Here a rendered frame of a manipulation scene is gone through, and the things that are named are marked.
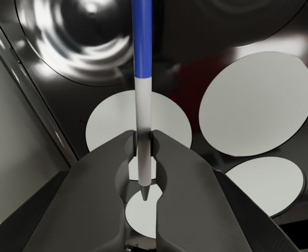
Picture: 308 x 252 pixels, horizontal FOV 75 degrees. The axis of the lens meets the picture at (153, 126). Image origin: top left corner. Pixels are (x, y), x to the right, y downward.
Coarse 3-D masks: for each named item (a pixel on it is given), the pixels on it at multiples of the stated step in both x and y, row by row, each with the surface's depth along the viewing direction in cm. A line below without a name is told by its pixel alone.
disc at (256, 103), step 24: (240, 72) 16; (264, 72) 16; (288, 72) 16; (216, 96) 17; (240, 96) 17; (264, 96) 17; (288, 96) 17; (216, 120) 18; (240, 120) 18; (264, 120) 18; (288, 120) 18; (216, 144) 20; (240, 144) 20; (264, 144) 20
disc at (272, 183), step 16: (256, 160) 20; (272, 160) 20; (288, 160) 21; (240, 176) 21; (256, 176) 22; (272, 176) 22; (288, 176) 22; (256, 192) 23; (272, 192) 23; (288, 192) 23; (272, 208) 24
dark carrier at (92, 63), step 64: (0, 0) 14; (64, 0) 14; (128, 0) 14; (192, 0) 14; (256, 0) 14; (64, 64) 16; (128, 64) 16; (192, 64) 16; (64, 128) 18; (192, 128) 19; (128, 192) 22
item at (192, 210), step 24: (168, 144) 10; (168, 168) 9; (192, 168) 9; (168, 192) 8; (192, 192) 8; (216, 192) 8; (168, 216) 7; (192, 216) 7; (216, 216) 7; (168, 240) 6; (192, 240) 6; (216, 240) 6; (240, 240) 6
